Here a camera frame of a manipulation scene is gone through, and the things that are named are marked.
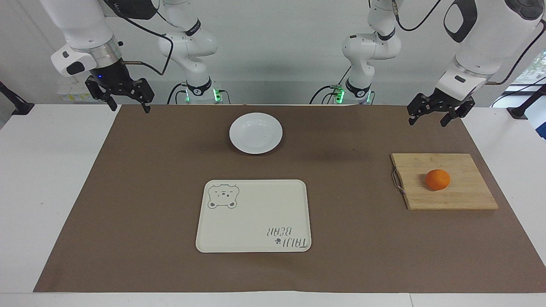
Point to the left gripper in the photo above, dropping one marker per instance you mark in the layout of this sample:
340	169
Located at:
450	99

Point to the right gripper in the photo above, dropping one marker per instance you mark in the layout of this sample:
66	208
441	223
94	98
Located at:
111	76

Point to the orange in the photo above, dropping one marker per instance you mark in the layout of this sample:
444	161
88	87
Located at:
437	179

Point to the white round plate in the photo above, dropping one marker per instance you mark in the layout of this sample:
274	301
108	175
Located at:
256	133

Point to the black stand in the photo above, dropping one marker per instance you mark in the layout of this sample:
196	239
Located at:
15	104
524	106

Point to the wooden cutting board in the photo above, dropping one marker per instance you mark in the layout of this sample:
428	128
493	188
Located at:
452	194

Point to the cream tray with bear print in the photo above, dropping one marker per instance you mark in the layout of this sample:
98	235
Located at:
254	217

